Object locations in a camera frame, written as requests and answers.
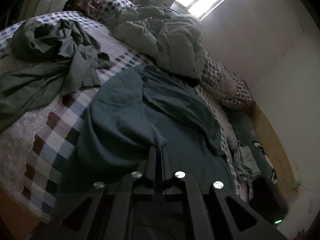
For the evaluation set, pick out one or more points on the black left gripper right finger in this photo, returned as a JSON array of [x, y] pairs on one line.
[[213, 211]]

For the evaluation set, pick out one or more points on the light grey-green garment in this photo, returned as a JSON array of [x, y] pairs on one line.
[[244, 163]]

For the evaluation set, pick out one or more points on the wooden bed frame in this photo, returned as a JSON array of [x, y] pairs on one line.
[[21, 222]]

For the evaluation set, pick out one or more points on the dark teal penguin pillow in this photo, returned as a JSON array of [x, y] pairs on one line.
[[245, 132]]

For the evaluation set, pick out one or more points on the checkered patchwork pillow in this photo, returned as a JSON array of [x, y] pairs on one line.
[[229, 89]]

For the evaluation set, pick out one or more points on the teal blue sweater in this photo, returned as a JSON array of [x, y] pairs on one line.
[[139, 109]]

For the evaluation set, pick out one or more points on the checkered bed sheet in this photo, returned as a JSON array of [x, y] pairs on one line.
[[34, 148]]

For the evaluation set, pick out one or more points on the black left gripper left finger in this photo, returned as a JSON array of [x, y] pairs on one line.
[[105, 212]]

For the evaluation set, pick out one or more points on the pale green duvet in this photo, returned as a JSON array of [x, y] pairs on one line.
[[172, 39]]

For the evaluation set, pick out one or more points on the purple floral pillow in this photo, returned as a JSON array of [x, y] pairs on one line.
[[92, 8]]

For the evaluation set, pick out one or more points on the dark green shirt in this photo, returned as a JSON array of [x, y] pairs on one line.
[[64, 57]]

